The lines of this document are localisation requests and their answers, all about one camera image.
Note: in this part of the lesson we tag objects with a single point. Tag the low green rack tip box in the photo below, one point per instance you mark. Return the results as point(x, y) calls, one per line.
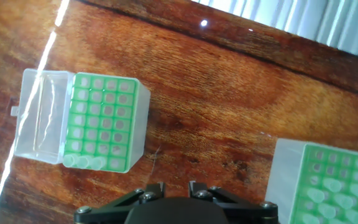
point(104, 118)

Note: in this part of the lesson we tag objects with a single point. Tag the glossy brown wooden board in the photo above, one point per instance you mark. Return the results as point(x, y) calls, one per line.
point(228, 93)

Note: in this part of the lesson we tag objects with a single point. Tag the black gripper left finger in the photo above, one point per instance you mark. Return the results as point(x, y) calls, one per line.
point(110, 213)

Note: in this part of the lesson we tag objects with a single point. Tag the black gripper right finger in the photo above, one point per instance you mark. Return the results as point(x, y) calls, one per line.
point(244, 213)

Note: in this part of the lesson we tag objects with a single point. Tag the tall translucent green tip box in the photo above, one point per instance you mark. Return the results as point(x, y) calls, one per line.
point(281, 174)

